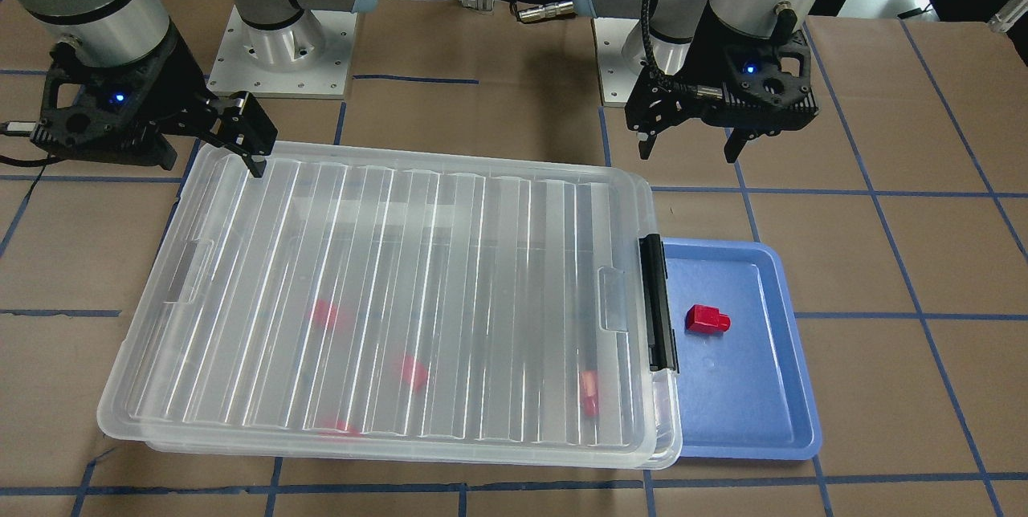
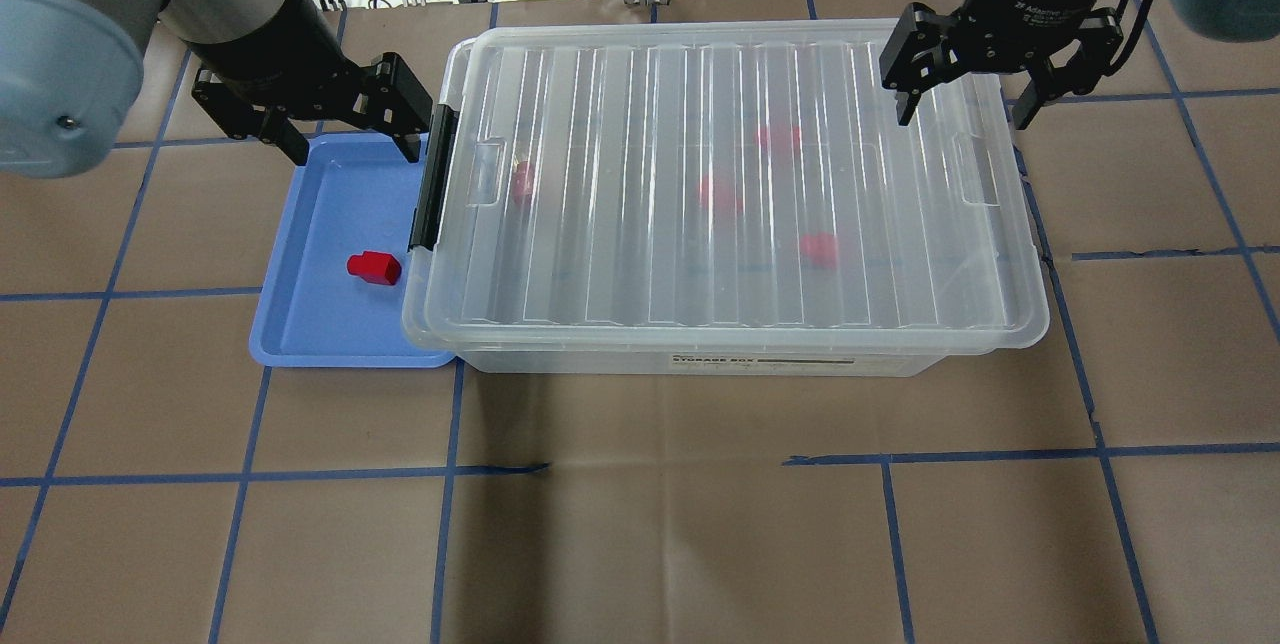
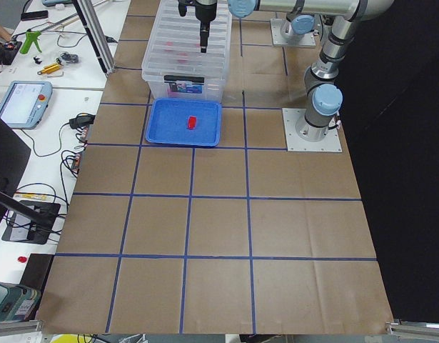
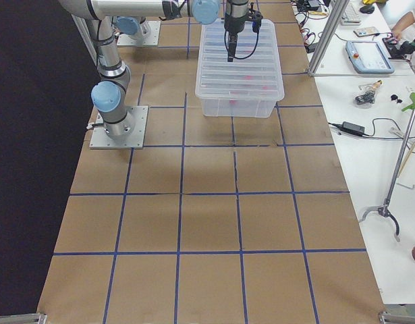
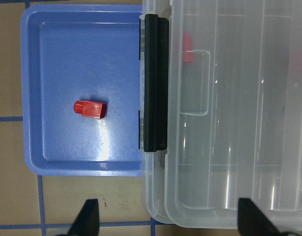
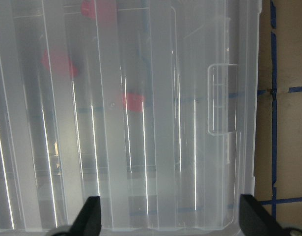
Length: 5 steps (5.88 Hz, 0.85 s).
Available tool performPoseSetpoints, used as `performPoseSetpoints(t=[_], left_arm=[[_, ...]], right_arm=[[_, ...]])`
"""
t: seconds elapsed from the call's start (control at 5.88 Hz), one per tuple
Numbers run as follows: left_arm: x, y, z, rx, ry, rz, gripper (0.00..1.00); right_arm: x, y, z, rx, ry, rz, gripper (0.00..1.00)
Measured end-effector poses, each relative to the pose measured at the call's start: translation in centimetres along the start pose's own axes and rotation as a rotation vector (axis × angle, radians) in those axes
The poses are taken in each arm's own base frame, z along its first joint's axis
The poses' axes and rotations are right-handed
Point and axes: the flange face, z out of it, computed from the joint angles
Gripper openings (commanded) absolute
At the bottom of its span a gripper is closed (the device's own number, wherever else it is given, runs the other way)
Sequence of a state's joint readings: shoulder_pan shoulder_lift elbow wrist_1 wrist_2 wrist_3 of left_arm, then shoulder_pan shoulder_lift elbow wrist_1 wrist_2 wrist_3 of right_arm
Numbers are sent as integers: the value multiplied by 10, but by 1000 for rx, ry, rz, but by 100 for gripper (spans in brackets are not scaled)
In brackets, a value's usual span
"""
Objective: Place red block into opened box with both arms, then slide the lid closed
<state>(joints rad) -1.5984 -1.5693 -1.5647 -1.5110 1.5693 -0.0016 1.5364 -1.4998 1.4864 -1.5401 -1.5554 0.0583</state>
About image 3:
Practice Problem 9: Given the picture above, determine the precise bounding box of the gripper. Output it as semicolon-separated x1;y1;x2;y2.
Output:
178;0;217;53

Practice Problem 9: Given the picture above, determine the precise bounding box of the clear ribbed box lid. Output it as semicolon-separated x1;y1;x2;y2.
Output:
141;1;232;79

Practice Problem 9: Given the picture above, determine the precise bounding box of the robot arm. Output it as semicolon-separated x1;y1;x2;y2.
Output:
228;1;393;142
281;13;315;40

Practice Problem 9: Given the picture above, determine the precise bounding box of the clear plastic storage box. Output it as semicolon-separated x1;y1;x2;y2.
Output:
141;1;232;102

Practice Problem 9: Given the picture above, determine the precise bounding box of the green box corner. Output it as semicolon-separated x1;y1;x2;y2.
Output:
0;282;41;323

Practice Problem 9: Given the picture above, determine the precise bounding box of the blue plastic tray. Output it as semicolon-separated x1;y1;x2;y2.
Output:
146;98;222;147

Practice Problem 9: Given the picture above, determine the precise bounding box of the black power adapter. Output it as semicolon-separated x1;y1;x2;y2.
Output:
69;114;96;129

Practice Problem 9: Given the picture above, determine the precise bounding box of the brass cylinder tool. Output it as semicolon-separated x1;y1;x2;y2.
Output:
37;63;63;75

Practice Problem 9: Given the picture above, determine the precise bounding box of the green glue gun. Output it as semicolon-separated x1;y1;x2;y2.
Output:
19;30;42;54

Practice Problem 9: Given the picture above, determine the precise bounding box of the black smartphone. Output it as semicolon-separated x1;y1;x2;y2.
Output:
20;10;49;21

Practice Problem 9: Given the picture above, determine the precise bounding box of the teach pendant tablet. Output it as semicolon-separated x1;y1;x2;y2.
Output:
0;81;53;129

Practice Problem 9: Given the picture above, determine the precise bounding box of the black monitor stand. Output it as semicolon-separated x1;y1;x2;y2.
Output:
0;192;61;245

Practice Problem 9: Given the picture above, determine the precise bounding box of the black box latch handle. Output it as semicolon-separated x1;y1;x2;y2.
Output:
163;75;205;84

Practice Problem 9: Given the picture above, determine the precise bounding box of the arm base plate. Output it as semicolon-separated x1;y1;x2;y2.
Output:
282;108;342;153
270;19;316;48

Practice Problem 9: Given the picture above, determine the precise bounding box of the aluminium frame post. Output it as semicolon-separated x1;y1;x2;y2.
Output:
72;0;115;75

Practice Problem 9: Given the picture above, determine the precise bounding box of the aluminium rail corner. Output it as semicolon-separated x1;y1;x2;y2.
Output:
386;319;439;342

